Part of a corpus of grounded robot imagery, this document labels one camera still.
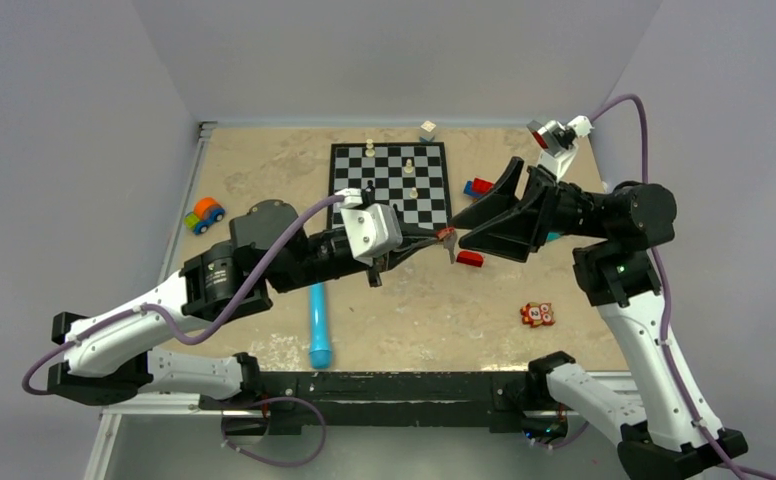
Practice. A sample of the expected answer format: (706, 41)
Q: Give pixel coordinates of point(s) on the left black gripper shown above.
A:
(412, 240)

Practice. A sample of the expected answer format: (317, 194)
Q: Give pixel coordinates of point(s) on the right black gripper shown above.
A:
(514, 232)

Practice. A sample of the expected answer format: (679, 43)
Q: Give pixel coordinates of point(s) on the red key tag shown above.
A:
(445, 233)

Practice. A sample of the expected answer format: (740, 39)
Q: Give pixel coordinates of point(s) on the silver key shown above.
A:
(451, 250)

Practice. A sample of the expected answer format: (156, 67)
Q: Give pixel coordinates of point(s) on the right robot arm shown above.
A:
(671, 432)

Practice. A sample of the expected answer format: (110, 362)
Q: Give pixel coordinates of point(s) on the colourful brick toy vehicle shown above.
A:
(477, 187)

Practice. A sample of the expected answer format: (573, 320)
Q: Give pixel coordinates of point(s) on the red toy brick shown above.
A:
(470, 258)

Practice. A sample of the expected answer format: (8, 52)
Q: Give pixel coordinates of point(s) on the black white chessboard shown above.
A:
(432, 210)

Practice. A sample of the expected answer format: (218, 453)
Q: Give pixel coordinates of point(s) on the red owl toy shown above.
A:
(537, 314)

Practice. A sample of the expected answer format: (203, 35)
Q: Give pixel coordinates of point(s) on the white grey cube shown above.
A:
(427, 131)

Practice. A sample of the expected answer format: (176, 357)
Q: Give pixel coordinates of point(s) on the blue plastic flashlight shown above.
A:
(320, 350)

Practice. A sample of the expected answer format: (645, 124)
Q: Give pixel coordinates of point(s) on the black base bar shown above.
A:
(501, 402)

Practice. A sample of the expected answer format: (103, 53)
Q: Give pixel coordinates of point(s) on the toy car orange blue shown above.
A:
(206, 212)

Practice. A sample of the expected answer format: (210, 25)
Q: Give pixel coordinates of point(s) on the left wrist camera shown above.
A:
(372, 228)

